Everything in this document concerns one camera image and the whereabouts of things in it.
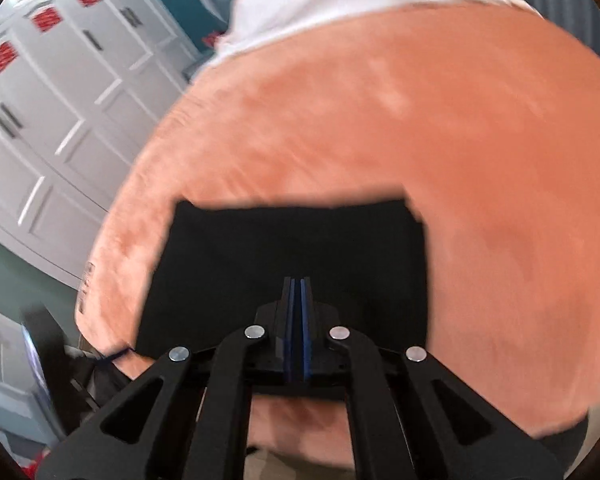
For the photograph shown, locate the grey curtain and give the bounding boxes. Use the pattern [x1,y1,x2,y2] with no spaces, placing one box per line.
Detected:
[510,0,600,77]

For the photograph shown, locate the white wardrobe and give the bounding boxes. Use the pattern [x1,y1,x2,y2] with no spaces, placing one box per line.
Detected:
[0,0,201,286]

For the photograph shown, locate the black pants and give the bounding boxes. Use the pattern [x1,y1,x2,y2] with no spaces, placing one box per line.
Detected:
[137,196,428,361]

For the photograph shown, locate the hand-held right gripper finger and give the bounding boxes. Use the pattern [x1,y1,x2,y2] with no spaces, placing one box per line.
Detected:
[35,276,298,480]
[298,276,566,480]

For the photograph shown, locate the orange plush blanket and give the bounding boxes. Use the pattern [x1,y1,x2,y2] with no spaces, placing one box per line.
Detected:
[75,2,600,456]

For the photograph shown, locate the white quilt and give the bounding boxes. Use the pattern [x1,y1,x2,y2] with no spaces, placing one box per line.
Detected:
[212,0,536,61]

